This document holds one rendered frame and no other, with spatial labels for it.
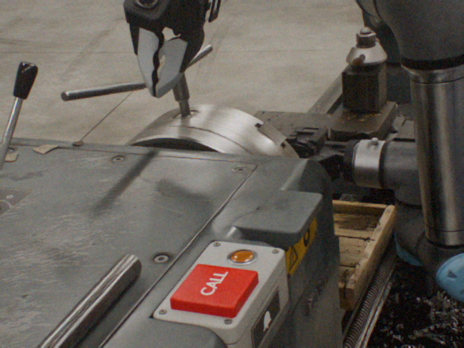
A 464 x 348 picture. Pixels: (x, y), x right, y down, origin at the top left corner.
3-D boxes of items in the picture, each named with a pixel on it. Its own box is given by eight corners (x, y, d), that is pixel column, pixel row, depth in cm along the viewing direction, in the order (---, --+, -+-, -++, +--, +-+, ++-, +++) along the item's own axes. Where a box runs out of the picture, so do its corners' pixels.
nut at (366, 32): (373, 47, 173) (373, 30, 172) (353, 47, 175) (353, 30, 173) (378, 41, 176) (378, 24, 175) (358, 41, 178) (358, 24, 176)
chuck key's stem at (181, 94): (188, 130, 127) (169, 54, 122) (201, 130, 126) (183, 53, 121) (180, 137, 125) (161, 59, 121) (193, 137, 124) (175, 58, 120)
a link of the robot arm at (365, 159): (378, 196, 138) (377, 148, 135) (349, 193, 140) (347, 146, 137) (390, 177, 144) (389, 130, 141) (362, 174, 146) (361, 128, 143)
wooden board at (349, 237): (354, 311, 142) (353, 288, 140) (155, 282, 155) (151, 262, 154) (395, 224, 167) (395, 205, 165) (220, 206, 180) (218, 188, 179)
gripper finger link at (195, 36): (197, 74, 106) (211, 4, 102) (191, 78, 105) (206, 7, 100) (161, 60, 107) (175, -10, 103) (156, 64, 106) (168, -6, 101)
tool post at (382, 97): (378, 115, 176) (377, 67, 172) (341, 113, 179) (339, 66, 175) (387, 102, 182) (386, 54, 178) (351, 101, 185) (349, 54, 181)
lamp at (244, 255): (249, 269, 81) (248, 262, 80) (228, 266, 81) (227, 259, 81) (257, 257, 82) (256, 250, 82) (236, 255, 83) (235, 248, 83)
